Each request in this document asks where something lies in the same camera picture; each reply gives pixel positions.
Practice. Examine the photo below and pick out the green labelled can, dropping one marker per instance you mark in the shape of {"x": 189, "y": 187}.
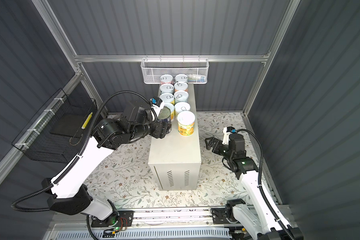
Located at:
{"x": 180, "y": 107}

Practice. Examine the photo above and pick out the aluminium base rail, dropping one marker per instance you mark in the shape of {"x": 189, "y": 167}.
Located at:
{"x": 152, "y": 218}

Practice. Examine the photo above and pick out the dark bare-lid tin can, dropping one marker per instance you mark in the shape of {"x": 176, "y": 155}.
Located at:
{"x": 165, "y": 116}

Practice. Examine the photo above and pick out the teal labelled can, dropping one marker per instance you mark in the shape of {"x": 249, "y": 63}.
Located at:
{"x": 181, "y": 78}

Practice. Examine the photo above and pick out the yellow marker in basket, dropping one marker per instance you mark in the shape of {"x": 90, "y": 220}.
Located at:
{"x": 87, "y": 120}

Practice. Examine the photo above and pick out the small can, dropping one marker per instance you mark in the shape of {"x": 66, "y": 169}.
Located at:
{"x": 167, "y": 98}

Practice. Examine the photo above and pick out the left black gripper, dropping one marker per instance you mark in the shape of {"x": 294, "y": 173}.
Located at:
{"x": 161, "y": 128}

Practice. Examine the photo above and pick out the yellow labelled can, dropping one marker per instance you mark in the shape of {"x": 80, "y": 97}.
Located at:
{"x": 171, "y": 107}

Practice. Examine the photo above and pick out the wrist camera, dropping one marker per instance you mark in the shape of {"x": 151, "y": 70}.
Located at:
{"x": 227, "y": 131}
{"x": 157, "y": 105}

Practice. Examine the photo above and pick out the white wire mesh basket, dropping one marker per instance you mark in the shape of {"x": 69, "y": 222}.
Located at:
{"x": 152, "y": 70}

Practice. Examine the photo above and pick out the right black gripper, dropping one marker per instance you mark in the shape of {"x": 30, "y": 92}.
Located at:
{"x": 218, "y": 142}

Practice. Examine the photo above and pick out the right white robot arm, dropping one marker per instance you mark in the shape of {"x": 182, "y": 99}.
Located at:
{"x": 267, "y": 222}

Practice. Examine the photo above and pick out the white metal cabinet counter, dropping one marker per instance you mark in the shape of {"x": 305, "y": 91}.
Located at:
{"x": 175, "y": 160}

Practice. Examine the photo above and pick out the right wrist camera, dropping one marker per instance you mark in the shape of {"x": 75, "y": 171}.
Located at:
{"x": 227, "y": 131}

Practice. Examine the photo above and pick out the black wire wall basket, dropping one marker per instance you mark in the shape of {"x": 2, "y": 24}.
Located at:
{"x": 55, "y": 135}

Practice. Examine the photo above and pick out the light blue labelled can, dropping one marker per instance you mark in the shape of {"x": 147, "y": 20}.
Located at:
{"x": 167, "y": 88}

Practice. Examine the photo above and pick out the orange labelled can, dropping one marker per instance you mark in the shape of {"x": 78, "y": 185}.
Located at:
{"x": 181, "y": 86}

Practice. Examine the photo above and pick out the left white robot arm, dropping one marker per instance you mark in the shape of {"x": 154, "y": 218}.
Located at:
{"x": 66, "y": 193}

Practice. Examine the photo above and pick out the white lidded can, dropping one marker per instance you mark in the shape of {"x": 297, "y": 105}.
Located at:
{"x": 181, "y": 96}

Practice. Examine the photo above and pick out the pink labelled can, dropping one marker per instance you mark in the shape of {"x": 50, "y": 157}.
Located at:
{"x": 166, "y": 79}

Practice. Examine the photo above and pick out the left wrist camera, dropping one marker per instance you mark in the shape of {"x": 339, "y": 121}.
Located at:
{"x": 157, "y": 105}

